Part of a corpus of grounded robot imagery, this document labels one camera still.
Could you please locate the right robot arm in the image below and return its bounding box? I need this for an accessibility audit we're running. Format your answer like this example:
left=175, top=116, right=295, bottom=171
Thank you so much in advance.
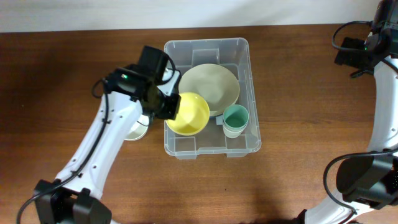
left=293, top=0, right=397, bottom=223

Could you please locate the cream white cup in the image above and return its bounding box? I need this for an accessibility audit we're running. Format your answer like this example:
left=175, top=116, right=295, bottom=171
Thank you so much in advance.
left=223, top=124, right=246, bottom=139

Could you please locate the beige plate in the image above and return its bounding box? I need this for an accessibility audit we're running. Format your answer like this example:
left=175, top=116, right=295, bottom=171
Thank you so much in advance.
left=210, top=100, right=237, bottom=117

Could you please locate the yellow bowl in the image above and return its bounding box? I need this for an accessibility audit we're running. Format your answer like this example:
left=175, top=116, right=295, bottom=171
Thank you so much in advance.
left=165, top=92, right=210, bottom=136

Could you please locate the white label in container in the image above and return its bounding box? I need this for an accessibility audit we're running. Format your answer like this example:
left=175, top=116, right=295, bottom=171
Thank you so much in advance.
left=215, top=114, right=223, bottom=126

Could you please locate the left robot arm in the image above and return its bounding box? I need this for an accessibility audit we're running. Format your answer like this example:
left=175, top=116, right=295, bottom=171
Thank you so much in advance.
left=21, top=46, right=181, bottom=223

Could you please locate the cream white plate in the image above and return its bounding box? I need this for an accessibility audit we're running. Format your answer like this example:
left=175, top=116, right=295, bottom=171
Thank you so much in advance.
left=178, top=63, right=240, bottom=111

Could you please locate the green cup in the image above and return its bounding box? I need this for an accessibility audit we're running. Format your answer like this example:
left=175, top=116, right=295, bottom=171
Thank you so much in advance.
left=223, top=105, right=249, bottom=130

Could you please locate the clear plastic storage container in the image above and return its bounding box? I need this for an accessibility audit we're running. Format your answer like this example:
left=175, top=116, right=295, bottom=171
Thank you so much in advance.
left=164, top=38, right=262, bottom=159

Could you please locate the grey cup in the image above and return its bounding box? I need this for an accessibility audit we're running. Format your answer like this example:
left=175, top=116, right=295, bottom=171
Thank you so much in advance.
left=223, top=119, right=248, bottom=133

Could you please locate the white bowl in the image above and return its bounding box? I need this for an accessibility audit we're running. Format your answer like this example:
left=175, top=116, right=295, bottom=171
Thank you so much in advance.
left=125, top=114, right=150, bottom=141

